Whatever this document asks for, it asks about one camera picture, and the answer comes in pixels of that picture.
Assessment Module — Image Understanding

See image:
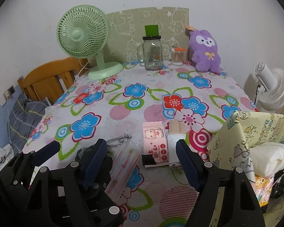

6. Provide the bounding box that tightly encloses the green desk fan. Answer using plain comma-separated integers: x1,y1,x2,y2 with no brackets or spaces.
56,5,124,80

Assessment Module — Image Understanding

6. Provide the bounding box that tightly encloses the white standing fan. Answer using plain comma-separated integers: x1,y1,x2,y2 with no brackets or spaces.
243,62,284,113

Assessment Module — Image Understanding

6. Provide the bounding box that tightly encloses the cotton swab jar orange lid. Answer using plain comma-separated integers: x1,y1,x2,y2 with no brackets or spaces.
171,47,187,66

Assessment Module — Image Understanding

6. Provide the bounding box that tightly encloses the black fan cable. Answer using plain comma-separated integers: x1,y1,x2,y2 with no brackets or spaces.
254,84,262,106

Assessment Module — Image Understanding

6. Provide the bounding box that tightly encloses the yellow printed fabric box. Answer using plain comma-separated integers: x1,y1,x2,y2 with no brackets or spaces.
207,111,284,227

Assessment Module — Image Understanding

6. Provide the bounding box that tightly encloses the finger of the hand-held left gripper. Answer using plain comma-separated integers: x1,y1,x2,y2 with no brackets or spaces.
33,141,61,158
85,157,125,227

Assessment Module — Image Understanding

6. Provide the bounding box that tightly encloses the white cotton pack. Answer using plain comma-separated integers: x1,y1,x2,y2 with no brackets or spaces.
251,142,284,178

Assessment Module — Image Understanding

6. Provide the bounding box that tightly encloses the clear bag of masks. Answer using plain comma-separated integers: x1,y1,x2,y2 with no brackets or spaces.
106,139,145,197

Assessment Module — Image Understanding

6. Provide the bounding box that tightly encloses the small white tube packet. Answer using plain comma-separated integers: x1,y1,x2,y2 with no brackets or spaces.
168,119,187,169

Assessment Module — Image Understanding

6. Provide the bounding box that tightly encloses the black plastic bag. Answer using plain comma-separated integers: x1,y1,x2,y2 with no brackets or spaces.
271,168,284,199

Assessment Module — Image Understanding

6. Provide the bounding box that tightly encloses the glass jar with green lid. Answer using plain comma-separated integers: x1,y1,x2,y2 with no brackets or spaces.
137,25,163,71

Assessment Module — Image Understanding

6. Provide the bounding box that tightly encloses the purple plush bunny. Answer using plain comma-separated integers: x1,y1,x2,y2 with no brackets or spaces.
186,25,224,74

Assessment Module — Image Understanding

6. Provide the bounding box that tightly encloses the pink wipes packet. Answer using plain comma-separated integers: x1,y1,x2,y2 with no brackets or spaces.
142,120,169,168

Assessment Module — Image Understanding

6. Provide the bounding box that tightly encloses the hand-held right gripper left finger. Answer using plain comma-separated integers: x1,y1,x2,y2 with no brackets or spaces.
18,139,107,227

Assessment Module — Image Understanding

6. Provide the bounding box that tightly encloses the grey plaid pillow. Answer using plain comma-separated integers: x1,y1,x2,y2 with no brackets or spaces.
8,92,50,150

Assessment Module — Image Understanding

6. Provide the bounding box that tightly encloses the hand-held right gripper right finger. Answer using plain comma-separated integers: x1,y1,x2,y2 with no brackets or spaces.
176,139,267,227

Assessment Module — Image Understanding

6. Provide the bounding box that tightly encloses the green printed board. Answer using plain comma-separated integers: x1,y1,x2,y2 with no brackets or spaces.
106,7,190,63

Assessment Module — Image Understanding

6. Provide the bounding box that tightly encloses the white crumpled cloth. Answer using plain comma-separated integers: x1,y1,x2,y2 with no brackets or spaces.
0,145,13,163

